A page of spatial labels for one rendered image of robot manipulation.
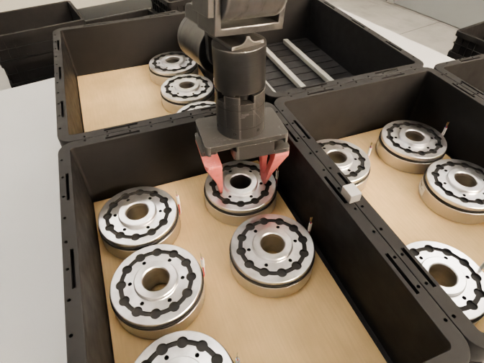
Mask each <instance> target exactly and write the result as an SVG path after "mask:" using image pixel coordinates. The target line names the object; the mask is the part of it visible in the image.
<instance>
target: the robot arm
mask: <svg viewBox="0 0 484 363"><path fill-rule="evenodd" d="M286 3H287V0H192V3H186V5H185V18H183V20H182V21H181V24H180V25H179V29H178V34H177V39H178V43H179V47H180V48H181V50H182V51H183V52H184V53H185V54H186V55H188V56H189V57H190V58H191V59H192V60H194V61H195V62H196V63H198V64H199V65H200V66H201V67H203V68H204V69H205V70H206V71H208V72H210V73H213V74H214V84H215V103H216V114H217V116H212V117H204V118H199V119H197V120H196V121H195V122H196V129H197V132H196V133H195V134H194V135H195V141H196V144H197V147H198V150H199V152H200V156H201V159H202V162H203V164H204V167H205V170H206V172H207V173H208V174H209V175H210V176H211V177H212V178H213V180H214V181H215V182H216V184H217V186H218V190H219V193H221V194H222V193H223V167H222V164H221V162H220V159H219V156H218V152H221V151H227V150H230V152H231V154H232V156H233V159H234V160H236V161H240V160H245V159H249V158H256V157H259V166H260V174H261V180H262V181H263V183H264V184H266V183H267V182H268V180H269V178H270V176H271V175H272V173H273V172H274V171H275V170H276V168H277V167H278V166H279V165H280V164H281V163H282V162H283V160H285V159H286V157H288V156H289V150H290V145H289V143H288V142H287V138H288V130H287V128H286V127H285V126H284V125H283V123H282V121H281V120H280V119H279V117H278V116H277V114H276V113H275V111H274V110H273V109H272V108H271V107H265V82H266V38H265V37H264V36H262V35H260V34H257V33H255V32H263V31H269V30H279V29H282V28H283V23H284V12H285V7H286ZM268 155H269V156H270V158H269V162H268V164H267V165H266V161H267V157H268Z"/></svg>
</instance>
